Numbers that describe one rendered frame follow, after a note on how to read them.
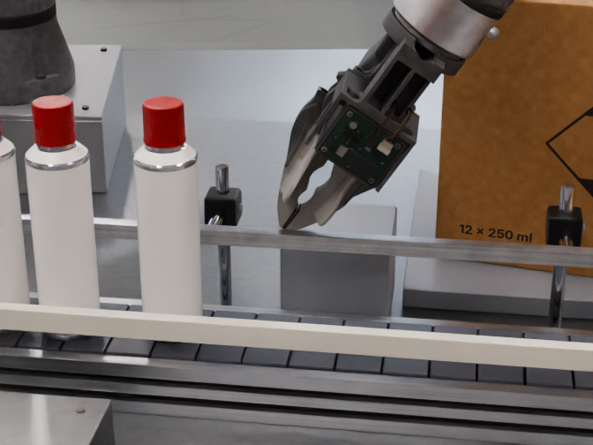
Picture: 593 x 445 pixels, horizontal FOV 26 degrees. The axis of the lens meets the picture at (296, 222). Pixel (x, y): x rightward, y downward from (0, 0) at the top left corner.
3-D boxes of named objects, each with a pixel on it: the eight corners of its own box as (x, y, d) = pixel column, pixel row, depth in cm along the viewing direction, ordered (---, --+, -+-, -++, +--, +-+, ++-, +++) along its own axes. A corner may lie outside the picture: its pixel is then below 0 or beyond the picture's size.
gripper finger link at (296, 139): (269, 156, 107) (327, 74, 103) (272, 150, 108) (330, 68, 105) (316, 187, 108) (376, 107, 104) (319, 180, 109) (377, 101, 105)
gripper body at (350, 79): (296, 147, 100) (384, 24, 95) (308, 111, 108) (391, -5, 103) (376, 201, 101) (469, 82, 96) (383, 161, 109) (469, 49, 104)
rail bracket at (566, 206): (536, 384, 111) (552, 211, 104) (534, 342, 118) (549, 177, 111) (574, 388, 111) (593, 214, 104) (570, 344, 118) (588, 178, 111)
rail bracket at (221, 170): (198, 359, 115) (191, 191, 108) (213, 320, 122) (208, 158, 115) (233, 362, 115) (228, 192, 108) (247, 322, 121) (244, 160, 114)
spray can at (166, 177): (136, 341, 108) (122, 111, 100) (151, 311, 113) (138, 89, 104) (197, 345, 108) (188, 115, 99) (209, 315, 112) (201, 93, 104)
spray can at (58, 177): (32, 339, 108) (9, 110, 100) (51, 310, 113) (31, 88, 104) (92, 343, 108) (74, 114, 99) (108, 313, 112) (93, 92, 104)
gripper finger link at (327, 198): (275, 251, 106) (338, 166, 102) (285, 221, 111) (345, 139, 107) (307, 271, 106) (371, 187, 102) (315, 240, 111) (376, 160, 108)
